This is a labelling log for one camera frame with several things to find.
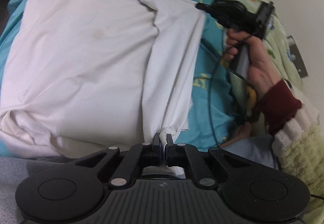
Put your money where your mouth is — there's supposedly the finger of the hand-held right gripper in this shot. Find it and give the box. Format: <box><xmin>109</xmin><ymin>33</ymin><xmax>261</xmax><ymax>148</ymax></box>
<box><xmin>196</xmin><ymin>2</ymin><xmax>215</xmax><ymax>14</ymax></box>

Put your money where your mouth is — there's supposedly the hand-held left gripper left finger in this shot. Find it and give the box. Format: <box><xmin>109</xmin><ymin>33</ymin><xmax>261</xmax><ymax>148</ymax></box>
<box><xmin>75</xmin><ymin>133</ymin><xmax>164</xmax><ymax>187</ymax></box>

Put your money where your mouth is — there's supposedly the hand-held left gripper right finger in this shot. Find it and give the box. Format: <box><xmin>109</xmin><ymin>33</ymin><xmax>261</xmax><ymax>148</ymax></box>
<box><xmin>165</xmin><ymin>134</ymin><xmax>254</xmax><ymax>186</ymax></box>

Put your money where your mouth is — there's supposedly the white shirt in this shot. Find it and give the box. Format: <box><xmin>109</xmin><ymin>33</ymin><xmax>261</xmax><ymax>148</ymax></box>
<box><xmin>0</xmin><ymin>0</ymin><xmax>206</xmax><ymax>161</ymax></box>

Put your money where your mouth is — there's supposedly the person's right hand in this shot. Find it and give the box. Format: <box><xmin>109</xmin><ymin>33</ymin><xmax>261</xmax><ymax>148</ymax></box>
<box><xmin>224</xmin><ymin>29</ymin><xmax>282</xmax><ymax>99</ymax></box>

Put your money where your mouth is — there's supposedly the teal printed bed sheet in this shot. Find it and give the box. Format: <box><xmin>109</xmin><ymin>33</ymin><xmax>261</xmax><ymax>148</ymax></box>
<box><xmin>0</xmin><ymin>0</ymin><xmax>254</xmax><ymax>156</ymax></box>

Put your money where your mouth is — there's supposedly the person's foot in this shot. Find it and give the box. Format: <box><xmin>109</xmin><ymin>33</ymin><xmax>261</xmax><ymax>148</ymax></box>
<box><xmin>223</xmin><ymin>122</ymin><xmax>253</xmax><ymax>148</ymax></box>

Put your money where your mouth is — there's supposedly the person's grey trouser leg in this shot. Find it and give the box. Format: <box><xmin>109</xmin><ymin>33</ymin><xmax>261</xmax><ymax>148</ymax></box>
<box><xmin>225</xmin><ymin>137</ymin><xmax>278</xmax><ymax>170</ymax></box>
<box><xmin>0</xmin><ymin>156</ymin><xmax>76</xmax><ymax>224</ymax></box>

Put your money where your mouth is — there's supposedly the grey metal wall plate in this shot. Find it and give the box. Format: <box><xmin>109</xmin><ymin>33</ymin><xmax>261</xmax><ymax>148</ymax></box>
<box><xmin>287</xmin><ymin>35</ymin><xmax>308</xmax><ymax>78</ymax></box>

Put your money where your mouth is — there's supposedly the black cable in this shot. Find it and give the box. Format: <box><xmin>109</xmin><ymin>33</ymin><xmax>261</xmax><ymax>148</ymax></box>
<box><xmin>208</xmin><ymin>26</ymin><xmax>240</xmax><ymax>148</ymax></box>

